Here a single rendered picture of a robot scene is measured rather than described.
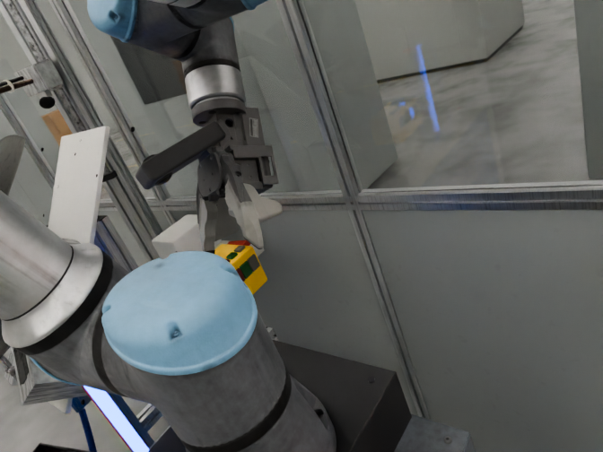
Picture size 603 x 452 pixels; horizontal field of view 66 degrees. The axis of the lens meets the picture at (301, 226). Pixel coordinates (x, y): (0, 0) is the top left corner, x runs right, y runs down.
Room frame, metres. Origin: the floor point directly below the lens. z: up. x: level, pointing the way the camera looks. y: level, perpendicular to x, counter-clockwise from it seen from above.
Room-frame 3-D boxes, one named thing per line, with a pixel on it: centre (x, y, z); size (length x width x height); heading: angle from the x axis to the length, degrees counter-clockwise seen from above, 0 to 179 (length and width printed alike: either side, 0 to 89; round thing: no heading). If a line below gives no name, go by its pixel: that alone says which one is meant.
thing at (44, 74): (1.50, 0.55, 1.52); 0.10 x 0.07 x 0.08; 169
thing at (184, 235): (1.43, 0.38, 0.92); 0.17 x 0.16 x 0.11; 134
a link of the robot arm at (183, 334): (0.35, 0.13, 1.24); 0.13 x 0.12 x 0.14; 52
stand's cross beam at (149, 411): (1.14, 0.60, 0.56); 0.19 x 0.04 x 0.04; 134
